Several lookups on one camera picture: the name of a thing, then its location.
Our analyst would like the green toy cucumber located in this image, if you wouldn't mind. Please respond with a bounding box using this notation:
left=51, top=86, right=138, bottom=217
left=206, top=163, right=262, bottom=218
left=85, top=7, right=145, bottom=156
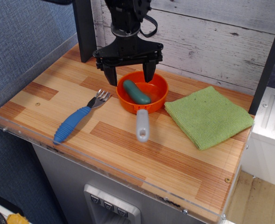
left=123, top=80, right=151, bottom=105

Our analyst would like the black frame post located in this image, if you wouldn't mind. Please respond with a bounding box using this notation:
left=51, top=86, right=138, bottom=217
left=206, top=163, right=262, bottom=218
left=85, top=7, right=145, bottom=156
left=248, top=0, right=275, bottom=116
left=72, top=0, right=97, bottom=63

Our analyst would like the grey cabinet with button panel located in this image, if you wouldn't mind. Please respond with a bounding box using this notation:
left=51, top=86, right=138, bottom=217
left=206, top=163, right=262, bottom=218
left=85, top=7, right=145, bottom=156
left=33, top=145, right=202, bottom=224

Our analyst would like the green microfibre cloth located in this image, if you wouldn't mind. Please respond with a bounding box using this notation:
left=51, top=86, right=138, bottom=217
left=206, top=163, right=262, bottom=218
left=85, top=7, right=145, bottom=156
left=164, top=86, right=254, bottom=150

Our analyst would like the yellow and black object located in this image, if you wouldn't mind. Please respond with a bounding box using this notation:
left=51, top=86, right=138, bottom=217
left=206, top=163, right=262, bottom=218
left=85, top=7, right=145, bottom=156
left=0, top=213, right=30, bottom=224

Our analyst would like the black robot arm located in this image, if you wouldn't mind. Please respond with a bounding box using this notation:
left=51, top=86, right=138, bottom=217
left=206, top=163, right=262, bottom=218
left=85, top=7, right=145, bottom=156
left=93, top=0, right=163, bottom=86

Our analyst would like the black left frame post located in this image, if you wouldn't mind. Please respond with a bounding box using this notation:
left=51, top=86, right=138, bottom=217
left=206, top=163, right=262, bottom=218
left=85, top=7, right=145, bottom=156
left=72, top=0, right=97, bottom=63

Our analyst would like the black right frame post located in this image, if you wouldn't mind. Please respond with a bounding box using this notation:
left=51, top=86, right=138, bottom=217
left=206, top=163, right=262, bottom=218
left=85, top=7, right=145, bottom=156
left=248, top=0, right=275, bottom=116

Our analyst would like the orange pot grey handle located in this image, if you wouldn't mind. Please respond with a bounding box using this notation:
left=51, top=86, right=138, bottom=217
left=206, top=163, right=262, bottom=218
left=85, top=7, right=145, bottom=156
left=116, top=71, right=169, bottom=142

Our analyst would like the clear acrylic table guard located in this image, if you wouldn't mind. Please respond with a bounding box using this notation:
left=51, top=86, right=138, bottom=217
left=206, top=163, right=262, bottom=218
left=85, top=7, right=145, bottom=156
left=0, top=34, right=250, bottom=224

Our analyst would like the white ribbed box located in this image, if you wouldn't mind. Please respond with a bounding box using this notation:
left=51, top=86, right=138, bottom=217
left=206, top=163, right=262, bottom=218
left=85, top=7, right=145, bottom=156
left=241, top=87, right=275, bottom=185

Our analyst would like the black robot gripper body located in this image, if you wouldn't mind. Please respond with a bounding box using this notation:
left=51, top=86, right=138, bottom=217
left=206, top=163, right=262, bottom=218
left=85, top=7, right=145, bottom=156
left=93, top=35, right=163, bottom=71

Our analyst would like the blue handled metal fork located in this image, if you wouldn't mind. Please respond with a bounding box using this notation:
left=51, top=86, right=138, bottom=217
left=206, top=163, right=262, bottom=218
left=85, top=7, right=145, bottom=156
left=53, top=89, right=111, bottom=145

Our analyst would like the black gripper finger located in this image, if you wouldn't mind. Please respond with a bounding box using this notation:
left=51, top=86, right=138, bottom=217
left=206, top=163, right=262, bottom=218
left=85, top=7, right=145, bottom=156
left=143, top=60, right=156, bottom=83
left=103, top=65, right=118, bottom=86

